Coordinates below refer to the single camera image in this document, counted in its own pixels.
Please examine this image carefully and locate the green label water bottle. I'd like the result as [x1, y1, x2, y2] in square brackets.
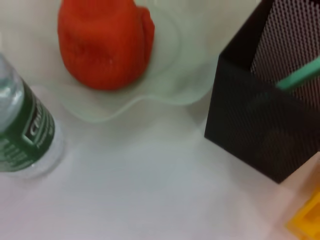
[0, 52, 65, 180]

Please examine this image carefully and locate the mint green utility knife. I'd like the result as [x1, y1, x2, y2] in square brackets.
[275, 55, 320, 92]

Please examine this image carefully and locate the pale green wavy glass plate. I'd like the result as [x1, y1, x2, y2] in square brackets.
[0, 0, 221, 124]

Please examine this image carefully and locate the red-orange round fruit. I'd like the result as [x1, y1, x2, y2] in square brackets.
[57, 0, 156, 91]

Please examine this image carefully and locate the black mesh pen holder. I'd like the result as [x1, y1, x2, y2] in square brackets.
[204, 0, 320, 185]

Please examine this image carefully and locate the yellow plastic storage bin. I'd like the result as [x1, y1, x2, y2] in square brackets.
[283, 187, 320, 240]

